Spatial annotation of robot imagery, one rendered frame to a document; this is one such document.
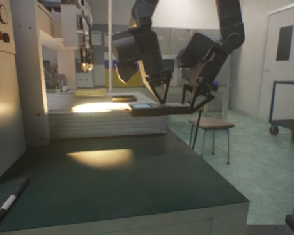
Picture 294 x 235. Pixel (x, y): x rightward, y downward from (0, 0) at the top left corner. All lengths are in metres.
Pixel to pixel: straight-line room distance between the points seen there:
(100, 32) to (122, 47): 4.59
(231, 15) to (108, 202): 0.53
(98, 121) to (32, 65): 0.27
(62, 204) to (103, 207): 0.08
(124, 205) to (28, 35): 0.57
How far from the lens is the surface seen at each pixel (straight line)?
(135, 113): 0.57
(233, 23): 0.64
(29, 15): 0.77
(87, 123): 0.78
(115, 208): 0.42
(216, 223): 0.47
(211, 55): 0.66
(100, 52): 5.11
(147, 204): 0.42
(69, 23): 0.94
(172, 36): 4.94
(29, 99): 0.76
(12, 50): 0.71
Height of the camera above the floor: 0.99
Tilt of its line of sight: 12 degrees down
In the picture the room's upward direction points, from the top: straight up
